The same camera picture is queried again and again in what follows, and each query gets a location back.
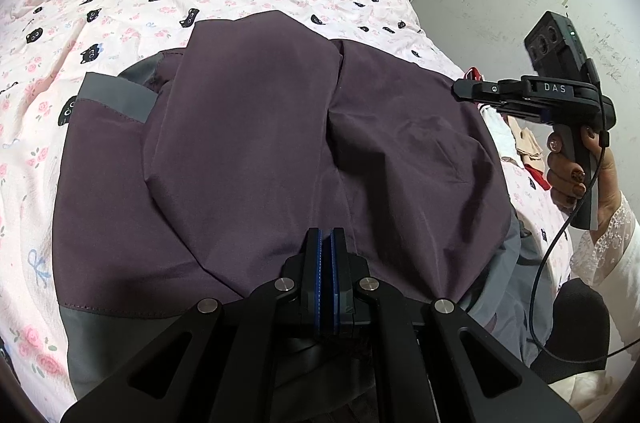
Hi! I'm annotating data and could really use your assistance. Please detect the beige garment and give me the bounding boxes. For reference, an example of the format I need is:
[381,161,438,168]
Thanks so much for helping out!
[506,117,544,172]

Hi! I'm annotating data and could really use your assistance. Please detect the black cable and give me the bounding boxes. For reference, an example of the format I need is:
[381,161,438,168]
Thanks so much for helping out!
[528,142,640,365]

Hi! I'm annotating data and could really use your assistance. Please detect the person's right hand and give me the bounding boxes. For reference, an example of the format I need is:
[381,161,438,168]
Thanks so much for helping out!
[544,127,624,229]

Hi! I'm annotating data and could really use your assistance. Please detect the pink cat-print bed quilt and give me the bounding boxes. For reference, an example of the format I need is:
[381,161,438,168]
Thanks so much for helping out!
[0,0,576,421]

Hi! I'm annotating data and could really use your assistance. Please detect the white lace sleeve forearm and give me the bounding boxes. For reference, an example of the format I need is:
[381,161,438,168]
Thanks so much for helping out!
[570,195,639,360]

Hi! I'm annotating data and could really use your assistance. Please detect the purple and grey jacket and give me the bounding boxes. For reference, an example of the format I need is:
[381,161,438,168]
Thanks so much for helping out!
[52,12,551,397]

